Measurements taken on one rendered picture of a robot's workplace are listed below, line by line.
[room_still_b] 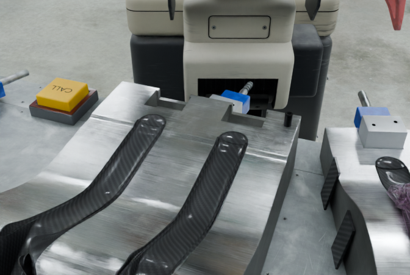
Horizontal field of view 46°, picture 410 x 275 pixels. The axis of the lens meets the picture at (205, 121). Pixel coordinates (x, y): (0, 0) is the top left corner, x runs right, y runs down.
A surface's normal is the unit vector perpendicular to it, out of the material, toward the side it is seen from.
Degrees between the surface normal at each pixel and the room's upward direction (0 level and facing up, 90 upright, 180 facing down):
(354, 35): 0
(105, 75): 0
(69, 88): 0
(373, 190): 23
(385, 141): 90
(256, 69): 98
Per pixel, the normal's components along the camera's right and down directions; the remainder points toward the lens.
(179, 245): 0.14, -0.98
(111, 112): 0.00, -0.81
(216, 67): 0.00, 0.70
